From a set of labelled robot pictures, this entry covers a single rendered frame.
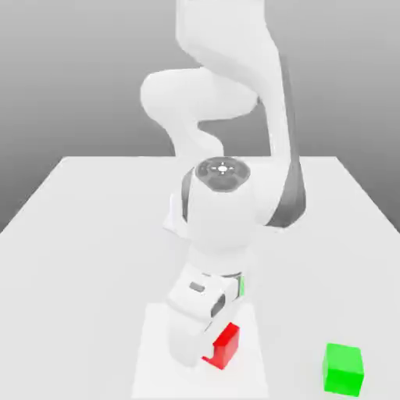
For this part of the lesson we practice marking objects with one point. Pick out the small green cube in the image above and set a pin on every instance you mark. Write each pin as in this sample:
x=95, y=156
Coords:
x=343, y=372

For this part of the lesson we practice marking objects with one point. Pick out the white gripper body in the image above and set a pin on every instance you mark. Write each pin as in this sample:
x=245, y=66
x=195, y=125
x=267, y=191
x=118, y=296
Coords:
x=186, y=340

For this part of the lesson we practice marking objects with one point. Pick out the small red cube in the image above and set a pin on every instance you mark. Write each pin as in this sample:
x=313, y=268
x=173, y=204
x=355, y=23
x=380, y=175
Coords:
x=227, y=347

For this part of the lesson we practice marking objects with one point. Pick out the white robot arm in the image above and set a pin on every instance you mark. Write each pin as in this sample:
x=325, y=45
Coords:
x=218, y=218

